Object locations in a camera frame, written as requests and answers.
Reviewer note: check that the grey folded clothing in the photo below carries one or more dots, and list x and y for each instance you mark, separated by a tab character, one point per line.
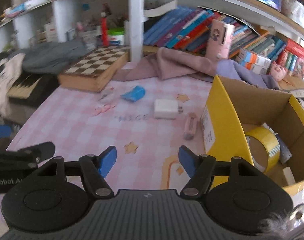
51	57

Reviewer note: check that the red dictionary books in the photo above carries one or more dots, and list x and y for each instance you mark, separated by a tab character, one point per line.
291	58

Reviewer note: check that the pink stapler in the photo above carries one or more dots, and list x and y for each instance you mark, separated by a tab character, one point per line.
190	126

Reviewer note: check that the beige eraser block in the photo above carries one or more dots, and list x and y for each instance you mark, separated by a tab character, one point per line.
282	176

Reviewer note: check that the pink cloth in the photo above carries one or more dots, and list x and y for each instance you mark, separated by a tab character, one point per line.
166	64

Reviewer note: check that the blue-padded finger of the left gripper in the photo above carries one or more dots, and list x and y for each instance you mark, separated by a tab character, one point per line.
5	131

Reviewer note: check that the white shelf unit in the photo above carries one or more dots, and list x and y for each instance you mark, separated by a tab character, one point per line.
67	12

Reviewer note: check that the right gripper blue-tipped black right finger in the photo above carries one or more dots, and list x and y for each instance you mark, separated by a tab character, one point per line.
200	169

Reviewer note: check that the orange white medicine boxes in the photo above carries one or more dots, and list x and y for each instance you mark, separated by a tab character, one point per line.
257	63

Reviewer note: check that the purple cloth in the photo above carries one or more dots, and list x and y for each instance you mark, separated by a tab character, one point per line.
231	69

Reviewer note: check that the pink pig toy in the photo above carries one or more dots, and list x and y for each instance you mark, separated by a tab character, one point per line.
277	72

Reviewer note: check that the white crumpled shirt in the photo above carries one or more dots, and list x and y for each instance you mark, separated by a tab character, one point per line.
10	71

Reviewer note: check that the row of leaning books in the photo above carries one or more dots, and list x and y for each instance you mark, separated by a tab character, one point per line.
190	29

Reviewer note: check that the clear plastic clip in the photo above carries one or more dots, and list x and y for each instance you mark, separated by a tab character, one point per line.
107	95

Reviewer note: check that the white spray bottle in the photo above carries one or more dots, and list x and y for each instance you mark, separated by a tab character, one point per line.
285	153

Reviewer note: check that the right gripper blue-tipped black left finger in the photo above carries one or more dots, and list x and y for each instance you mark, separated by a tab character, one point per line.
94	170

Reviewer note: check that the white pen holder box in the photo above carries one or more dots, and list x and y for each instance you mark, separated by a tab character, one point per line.
294	10

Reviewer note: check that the red bottle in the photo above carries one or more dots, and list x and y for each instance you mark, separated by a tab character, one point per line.
103	25

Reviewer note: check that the blue wrapper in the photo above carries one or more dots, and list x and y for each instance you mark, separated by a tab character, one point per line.
134	95

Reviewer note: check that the pink checkered tablecloth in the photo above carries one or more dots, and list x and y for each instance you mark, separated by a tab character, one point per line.
68	119

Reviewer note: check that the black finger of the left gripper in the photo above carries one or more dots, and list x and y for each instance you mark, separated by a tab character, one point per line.
34	151

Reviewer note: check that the green lid white jar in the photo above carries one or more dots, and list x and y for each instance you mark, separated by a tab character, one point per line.
116	36

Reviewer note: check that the yellow tape roll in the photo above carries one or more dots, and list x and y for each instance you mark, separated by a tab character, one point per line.
264	148

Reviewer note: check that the wooden chess board box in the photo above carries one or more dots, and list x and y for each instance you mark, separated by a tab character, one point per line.
95	70

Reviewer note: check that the black keyboard piano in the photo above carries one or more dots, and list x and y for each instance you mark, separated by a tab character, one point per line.
32	89

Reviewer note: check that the white power adapter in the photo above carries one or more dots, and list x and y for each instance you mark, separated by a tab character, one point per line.
167	109

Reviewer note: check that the yellow cardboard box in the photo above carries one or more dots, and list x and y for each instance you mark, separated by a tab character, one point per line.
234	107

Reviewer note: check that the pink cylindrical device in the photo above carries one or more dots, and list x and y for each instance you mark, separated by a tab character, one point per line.
219	42

